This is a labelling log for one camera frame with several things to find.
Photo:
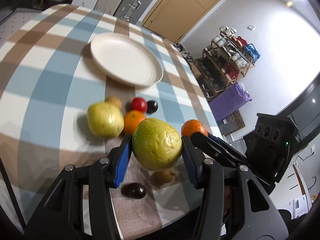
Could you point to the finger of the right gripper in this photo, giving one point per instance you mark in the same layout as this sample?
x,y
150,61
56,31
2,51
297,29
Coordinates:
x,y
222,143
218,153

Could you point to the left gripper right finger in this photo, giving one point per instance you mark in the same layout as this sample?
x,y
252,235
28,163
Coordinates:
x,y
234,204

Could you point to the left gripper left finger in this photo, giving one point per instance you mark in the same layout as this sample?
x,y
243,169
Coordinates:
x,y
78,204

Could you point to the orange tangerine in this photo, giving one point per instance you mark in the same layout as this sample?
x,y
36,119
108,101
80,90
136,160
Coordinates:
x,y
131,121
193,126

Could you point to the green-yellow guava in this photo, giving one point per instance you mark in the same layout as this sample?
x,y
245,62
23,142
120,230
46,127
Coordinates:
x,y
156,144

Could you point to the dark purple plum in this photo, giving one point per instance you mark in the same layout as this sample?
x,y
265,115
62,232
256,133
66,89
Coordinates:
x,y
152,106

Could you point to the red tomato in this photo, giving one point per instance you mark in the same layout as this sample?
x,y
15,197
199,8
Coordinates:
x,y
139,104

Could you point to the yellow guava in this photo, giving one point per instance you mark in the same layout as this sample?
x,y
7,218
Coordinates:
x,y
105,120

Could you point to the brown longan fruit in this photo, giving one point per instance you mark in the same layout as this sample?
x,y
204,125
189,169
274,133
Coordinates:
x,y
114,100

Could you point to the purple bag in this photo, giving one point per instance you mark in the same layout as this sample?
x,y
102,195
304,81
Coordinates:
x,y
229,101

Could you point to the wooden shoe rack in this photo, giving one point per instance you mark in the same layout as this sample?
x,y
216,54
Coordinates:
x,y
227,59

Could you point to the cream round plate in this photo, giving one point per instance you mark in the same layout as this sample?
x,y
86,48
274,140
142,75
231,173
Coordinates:
x,y
126,60

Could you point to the checkered tablecloth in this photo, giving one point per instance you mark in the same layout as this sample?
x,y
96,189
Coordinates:
x,y
48,82

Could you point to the wooden door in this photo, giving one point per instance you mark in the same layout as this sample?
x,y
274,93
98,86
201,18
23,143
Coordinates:
x,y
173,19

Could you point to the silver-grey suitcase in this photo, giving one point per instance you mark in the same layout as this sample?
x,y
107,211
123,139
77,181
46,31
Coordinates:
x,y
131,10

